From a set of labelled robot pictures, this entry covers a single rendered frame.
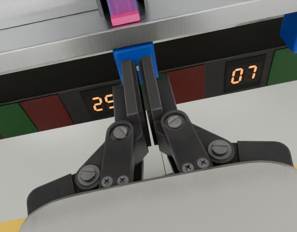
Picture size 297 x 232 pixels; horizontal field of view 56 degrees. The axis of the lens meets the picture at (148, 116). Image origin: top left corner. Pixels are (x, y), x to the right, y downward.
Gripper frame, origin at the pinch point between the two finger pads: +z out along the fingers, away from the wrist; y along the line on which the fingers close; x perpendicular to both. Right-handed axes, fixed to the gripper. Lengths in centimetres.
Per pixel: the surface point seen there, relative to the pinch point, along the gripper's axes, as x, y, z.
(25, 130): -6.2, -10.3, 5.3
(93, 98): -4.1, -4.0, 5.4
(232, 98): -56, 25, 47
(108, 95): -4.1, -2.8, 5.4
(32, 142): -57, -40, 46
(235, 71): -4.3, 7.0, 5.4
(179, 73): -3.4, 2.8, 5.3
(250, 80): -5.6, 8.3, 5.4
